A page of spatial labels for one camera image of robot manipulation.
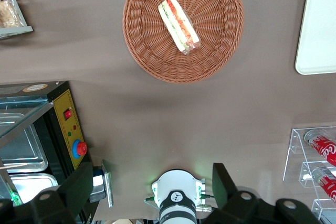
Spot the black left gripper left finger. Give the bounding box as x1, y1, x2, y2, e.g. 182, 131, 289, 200
0, 163, 94, 224

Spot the steel pan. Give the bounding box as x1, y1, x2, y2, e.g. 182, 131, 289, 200
9, 173, 59, 205
0, 112, 49, 174

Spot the grey metal tray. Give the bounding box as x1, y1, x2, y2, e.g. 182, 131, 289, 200
0, 0, 34, 40

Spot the clear cracker snack bag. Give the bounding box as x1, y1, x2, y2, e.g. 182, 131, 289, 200
0, 0, 24, 28

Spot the clear acrylic bottle rack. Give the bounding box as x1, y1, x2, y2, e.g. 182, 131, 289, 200
282, 126, 336, 221

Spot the black food warmer appliance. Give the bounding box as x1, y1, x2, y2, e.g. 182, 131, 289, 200
0, 81, 115, 224

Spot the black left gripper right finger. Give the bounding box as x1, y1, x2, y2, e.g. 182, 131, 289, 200
203, 163, 322, 224

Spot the red cola bottle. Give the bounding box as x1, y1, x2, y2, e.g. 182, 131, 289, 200
303, 129, 336, 167
311, 166, 336, 204

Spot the cream plastic tray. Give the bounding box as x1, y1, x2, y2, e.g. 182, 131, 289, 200
295, 0, 336, 75

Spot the sandwich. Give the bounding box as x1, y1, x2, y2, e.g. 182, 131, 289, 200
157, 0, 202, 57

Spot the brown wicker basket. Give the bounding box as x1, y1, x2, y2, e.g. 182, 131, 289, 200
122, 0, 245, 84

